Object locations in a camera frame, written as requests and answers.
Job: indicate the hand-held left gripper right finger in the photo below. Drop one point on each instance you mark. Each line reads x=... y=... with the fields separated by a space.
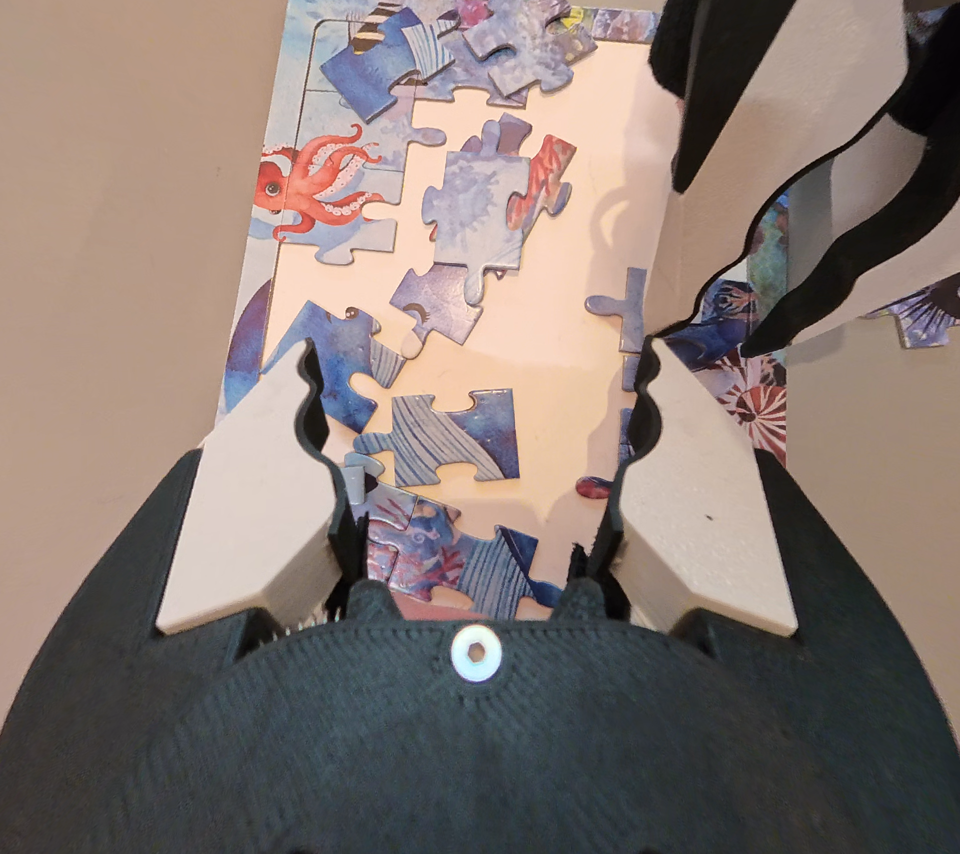
x=697 y=494

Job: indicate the blue striped whale puzzle piece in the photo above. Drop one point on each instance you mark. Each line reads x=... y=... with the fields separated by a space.
x=450 y=441

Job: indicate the dark blue whale eye piece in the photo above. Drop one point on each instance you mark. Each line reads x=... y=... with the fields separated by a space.
x=345 y=344

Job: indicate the light blue anemone puzzle piece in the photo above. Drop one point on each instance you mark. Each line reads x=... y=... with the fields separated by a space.
x=472 y=209

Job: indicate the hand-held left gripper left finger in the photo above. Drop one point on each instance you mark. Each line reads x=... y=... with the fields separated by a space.
x=247 y=494

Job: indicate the pale striped whale puzzle piece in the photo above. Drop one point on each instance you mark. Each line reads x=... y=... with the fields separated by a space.
x=354 y=470

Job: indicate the sea print puzzle board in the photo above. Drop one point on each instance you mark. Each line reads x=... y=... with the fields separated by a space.
x=570 y=209

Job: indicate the black sea urchin puzzle piece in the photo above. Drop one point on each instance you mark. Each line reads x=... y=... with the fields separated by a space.
x=915 y=314

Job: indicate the lavender white whale puzzle piece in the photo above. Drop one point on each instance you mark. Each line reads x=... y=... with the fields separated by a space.
x=630 y=299

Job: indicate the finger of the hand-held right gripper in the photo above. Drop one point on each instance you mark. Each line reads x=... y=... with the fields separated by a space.
x=900 y=269
x=825 y=81

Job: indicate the mottled lavender yellow fish piece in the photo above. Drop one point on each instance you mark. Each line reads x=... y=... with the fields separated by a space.
x=525 y=44

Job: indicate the blue red coral puzzle piece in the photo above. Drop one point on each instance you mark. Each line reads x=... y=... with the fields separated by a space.
x=420 y=539

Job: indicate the purple eyelash puzzle piece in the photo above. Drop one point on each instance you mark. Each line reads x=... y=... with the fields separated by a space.
x=435 y=299

